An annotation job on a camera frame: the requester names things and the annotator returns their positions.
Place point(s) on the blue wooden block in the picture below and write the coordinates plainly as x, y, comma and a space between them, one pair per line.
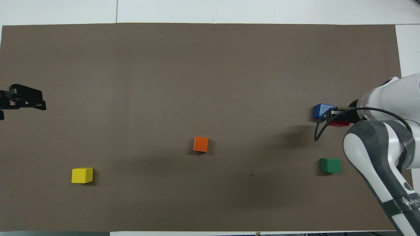
321, 110

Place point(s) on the brown table mat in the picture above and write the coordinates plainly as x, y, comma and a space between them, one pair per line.
210, 82

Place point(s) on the orange wooden block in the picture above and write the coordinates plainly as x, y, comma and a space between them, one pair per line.
200, 144

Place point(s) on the green wooden block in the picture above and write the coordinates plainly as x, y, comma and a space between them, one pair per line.
330, 165

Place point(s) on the yellow wooden block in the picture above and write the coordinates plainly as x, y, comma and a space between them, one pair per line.
82, 175

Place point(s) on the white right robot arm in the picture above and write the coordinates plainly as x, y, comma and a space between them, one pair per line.
384, 144

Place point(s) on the red wooden block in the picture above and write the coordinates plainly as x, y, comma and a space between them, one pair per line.
339, 123

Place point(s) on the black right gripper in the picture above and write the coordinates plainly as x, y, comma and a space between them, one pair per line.
354, 113

